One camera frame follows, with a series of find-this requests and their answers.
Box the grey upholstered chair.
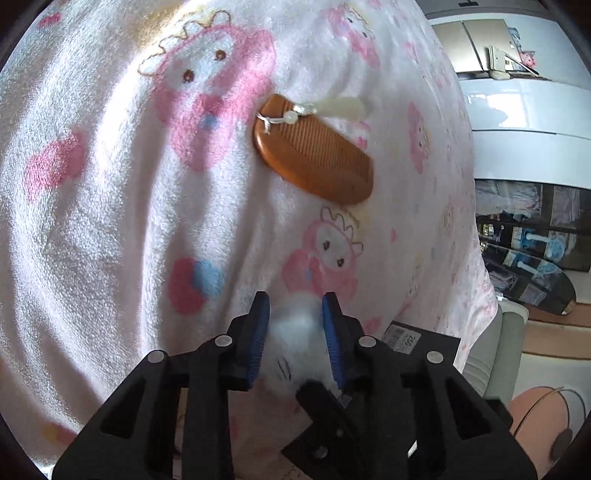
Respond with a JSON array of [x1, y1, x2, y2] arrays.
[[462, 305, 529, 407]]

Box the wooden comb with tassel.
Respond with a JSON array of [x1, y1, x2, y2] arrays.
[[253, 92, 375, 205]]

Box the dark display shelf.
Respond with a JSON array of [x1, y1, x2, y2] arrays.
[[473, 179, 591, 273]]

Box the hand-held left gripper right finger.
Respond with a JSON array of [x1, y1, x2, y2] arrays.
[[322, 292, 539, 480]]

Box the printed pink blanket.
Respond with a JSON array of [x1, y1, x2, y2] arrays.
[[0, 0, 504, 480]]

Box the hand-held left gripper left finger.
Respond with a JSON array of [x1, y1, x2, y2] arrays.
[[52, 291, 271, 480]]

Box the white fluffy plush toy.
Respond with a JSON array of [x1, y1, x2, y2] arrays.
[[256, 298, 342, 398]]

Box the round orange stool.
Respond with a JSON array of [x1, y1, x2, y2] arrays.
[[508, 387, 591, 464]]

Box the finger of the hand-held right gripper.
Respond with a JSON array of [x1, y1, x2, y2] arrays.
[[281, 378, 370, 480]]

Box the white glossy cabinet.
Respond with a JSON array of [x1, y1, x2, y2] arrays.
[[455, 78, 591, 182]]

